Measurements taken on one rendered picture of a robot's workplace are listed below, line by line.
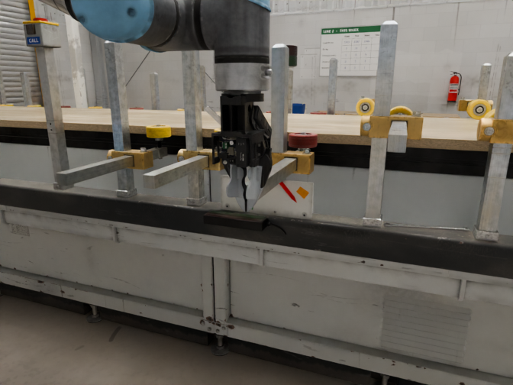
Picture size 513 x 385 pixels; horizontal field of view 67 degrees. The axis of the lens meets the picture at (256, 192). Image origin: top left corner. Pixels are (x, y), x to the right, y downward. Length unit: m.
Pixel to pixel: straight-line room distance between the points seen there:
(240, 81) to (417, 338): 1.07
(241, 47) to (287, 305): 1.04
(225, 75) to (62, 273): 1.54
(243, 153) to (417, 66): 7.57
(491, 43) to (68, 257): 7.48
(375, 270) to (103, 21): 0.84
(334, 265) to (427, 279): 0.23
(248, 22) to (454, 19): 7.63
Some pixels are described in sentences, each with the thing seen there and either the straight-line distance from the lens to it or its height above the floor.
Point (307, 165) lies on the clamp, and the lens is 0.98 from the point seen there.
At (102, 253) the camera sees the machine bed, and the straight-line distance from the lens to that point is 1.79.
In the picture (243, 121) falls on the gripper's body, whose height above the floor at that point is 0.98.
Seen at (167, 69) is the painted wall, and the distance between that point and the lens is 10.11.
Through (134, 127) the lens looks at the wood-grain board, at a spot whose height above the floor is 0.89.
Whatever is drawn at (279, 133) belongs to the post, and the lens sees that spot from 0.99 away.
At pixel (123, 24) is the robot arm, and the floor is 1.11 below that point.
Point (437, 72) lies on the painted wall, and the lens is 8.11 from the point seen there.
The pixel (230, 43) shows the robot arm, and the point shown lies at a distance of 0.63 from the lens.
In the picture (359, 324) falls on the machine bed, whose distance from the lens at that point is 1.43.
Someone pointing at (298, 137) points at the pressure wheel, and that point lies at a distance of 1.06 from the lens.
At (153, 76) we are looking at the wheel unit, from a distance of 2.47.
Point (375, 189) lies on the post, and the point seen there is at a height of 0.80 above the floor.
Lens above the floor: 1.04
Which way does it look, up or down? 16 degrees down
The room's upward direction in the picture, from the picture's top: straight up
